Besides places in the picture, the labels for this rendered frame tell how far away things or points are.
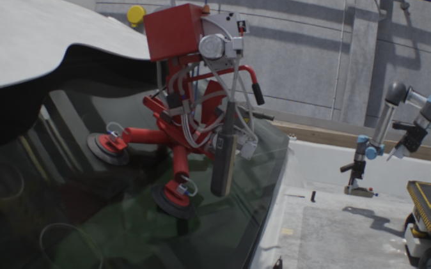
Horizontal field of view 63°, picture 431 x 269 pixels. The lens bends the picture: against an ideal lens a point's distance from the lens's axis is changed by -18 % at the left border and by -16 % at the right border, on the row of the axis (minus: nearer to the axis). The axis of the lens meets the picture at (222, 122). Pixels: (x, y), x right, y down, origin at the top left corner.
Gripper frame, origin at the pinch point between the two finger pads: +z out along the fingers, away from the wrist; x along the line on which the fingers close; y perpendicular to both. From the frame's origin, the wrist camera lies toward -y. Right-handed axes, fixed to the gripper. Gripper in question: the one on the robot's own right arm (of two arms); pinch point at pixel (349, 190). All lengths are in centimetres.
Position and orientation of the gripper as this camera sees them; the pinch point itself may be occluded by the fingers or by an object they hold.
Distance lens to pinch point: 264.7
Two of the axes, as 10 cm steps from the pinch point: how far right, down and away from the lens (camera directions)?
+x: 2.1, -1.9, 9.6
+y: 9.7, 1.7, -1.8
